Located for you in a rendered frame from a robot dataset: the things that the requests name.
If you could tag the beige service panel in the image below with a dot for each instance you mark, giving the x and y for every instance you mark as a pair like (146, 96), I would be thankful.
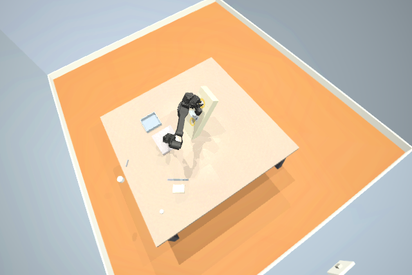
(193, 127)

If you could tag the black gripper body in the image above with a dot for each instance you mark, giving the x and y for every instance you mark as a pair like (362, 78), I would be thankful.
(198, 110)

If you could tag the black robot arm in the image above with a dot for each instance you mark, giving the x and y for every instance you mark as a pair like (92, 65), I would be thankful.
(183, 110)

